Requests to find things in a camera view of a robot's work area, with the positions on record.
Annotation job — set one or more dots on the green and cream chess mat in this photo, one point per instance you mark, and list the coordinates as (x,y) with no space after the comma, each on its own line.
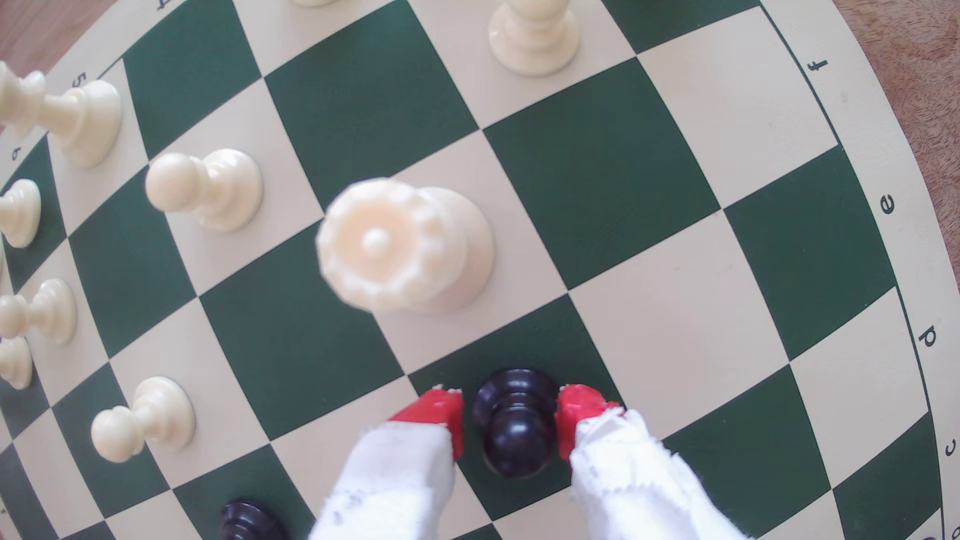
(675,352)

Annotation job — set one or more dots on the white chess queen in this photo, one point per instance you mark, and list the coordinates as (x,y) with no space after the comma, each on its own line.
(390,244)

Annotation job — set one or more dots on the white chess pawn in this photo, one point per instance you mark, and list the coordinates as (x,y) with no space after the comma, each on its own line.
(13,364)
(146,416)
(532,37)
(206,187)
(37,311)

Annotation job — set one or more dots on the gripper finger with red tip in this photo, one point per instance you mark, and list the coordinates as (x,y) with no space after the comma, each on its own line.
(397,480)
(630,480)

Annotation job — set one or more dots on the black chess pawn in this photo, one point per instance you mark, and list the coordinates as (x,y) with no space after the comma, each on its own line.
(251,523)
(516,424)

